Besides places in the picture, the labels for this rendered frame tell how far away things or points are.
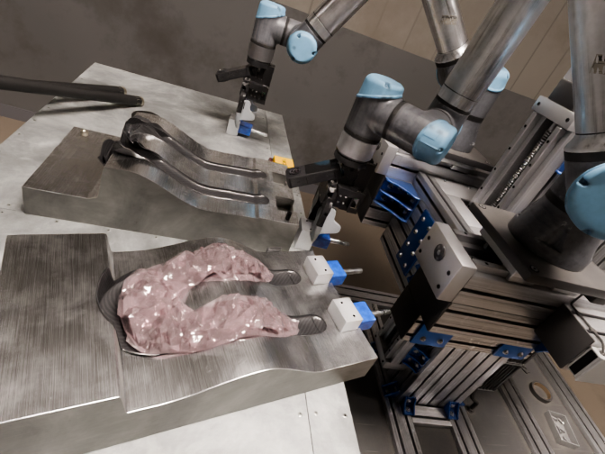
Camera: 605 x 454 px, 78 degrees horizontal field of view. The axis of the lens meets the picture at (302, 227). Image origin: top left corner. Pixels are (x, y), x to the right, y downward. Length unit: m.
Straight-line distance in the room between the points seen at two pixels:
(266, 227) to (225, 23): 1.77
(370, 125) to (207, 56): 1.82
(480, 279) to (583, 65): 0.36
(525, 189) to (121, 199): 0.88
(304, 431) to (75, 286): 0.37
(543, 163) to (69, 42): 2.38
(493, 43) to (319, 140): 1.93
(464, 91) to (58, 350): 0.74
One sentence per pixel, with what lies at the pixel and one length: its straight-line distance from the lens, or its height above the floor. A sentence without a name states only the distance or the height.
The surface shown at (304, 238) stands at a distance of 0.84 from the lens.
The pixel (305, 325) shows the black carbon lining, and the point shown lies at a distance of 0.64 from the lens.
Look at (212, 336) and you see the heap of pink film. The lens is 0.52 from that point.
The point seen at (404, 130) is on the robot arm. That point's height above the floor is 1.15.
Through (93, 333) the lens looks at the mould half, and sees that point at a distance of 0.50.
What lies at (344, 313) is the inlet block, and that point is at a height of 0.88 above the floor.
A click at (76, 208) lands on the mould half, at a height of 0.83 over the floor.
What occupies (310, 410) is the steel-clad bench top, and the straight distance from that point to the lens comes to 0.62.
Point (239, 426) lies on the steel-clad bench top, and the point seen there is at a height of 0.80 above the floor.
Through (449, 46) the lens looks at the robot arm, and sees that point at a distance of 1.26.
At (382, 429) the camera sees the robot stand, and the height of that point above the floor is 0.21.
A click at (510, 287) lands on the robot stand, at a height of 0.97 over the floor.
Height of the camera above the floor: 1.31
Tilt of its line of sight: 33 degrees down
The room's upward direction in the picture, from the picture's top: 23 degrees clockwise
